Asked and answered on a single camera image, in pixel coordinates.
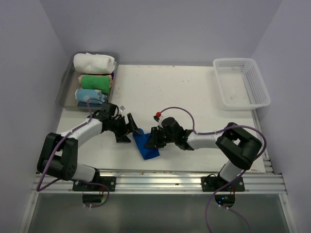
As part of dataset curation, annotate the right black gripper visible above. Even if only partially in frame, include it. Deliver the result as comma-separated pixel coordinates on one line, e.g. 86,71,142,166
144,126,176,149

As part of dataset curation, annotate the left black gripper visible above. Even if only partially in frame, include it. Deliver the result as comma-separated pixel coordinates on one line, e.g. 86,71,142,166
109,113,141,142

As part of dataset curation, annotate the white towel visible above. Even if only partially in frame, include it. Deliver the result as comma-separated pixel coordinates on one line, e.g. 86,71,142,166
73,53,117,74

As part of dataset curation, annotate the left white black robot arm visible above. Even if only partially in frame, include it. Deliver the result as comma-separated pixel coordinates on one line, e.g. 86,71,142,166
37,102,141,191

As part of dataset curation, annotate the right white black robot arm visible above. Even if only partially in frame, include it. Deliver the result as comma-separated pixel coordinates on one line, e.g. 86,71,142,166
144,117,266,191

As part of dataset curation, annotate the green rolled towel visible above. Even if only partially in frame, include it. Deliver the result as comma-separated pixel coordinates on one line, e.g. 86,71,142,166
80,74,109,93

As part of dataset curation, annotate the pink rolled towel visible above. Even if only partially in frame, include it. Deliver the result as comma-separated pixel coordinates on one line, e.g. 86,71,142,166
77,74,114,89

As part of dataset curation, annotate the blue cloud pattern towel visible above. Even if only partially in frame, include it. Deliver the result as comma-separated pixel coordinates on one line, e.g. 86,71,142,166
75,88,107,104

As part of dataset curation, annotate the grey plastic tray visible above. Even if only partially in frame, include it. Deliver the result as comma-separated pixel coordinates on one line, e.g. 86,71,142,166
56,51,120,112

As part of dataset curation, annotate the white plastic basket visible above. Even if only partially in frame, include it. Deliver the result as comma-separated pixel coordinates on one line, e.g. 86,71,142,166
213,58,271,111

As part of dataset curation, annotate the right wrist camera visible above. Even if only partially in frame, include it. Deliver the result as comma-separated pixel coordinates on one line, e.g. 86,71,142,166
153,112,165,127

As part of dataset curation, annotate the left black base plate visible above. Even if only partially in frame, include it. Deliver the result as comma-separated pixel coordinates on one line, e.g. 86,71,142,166
72,176,116,192

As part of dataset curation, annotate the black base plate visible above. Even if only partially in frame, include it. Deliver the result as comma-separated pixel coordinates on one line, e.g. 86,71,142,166
201,174,245,192
72,176,116,192

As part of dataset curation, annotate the aluminium mounting rail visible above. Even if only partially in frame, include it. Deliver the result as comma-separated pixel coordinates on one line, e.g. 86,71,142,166
31,169,289,195

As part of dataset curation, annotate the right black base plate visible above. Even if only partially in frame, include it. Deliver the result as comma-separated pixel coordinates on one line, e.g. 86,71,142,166
201,174,245,192

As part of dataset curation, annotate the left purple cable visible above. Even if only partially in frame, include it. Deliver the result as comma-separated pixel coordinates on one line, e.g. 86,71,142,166
36,98,111,208

